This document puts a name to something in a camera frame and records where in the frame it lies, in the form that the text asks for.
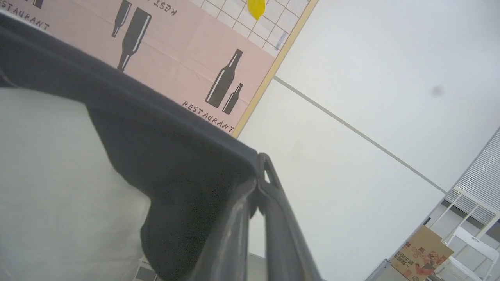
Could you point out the pink restaurant bottle backdrop sheet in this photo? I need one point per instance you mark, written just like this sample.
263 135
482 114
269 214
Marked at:
187 50

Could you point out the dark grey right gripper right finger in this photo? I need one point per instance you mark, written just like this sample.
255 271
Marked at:
283 234

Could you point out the white and black garment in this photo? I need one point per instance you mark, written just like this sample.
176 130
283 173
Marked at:
175 168

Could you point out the wooden backdrop frame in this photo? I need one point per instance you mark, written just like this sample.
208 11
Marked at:
280 58

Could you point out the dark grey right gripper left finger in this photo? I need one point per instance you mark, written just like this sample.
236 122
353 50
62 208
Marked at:
226 242

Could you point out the white folding chair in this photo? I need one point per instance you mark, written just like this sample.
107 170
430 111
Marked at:
472 240

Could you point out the white louvred window shutter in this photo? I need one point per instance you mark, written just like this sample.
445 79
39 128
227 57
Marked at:
484 171

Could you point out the lemon print grid backdrop sheet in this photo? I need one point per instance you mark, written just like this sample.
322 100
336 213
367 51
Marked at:
273 23

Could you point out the brown printed cardboard box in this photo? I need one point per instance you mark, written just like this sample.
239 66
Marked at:
420 257

